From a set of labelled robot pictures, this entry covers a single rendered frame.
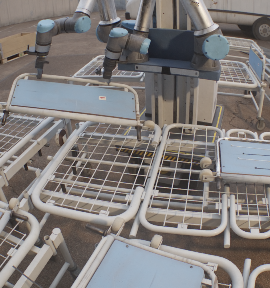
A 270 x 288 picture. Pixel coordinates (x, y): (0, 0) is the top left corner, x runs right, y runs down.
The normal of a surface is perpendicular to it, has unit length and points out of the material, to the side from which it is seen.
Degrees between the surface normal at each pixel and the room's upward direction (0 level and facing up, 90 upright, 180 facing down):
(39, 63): 107
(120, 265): 8
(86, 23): 94
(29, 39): 90
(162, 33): 90
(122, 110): 31
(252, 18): 99
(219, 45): 94
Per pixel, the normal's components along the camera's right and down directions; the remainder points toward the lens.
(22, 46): 0.83, 0.26
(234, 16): -0.09, 0.66
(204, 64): -0.32, 0.18
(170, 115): -0.37, 0.50
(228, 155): -0.02, -0.89
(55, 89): 0.28, -0.52
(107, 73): 0.18, 0.48
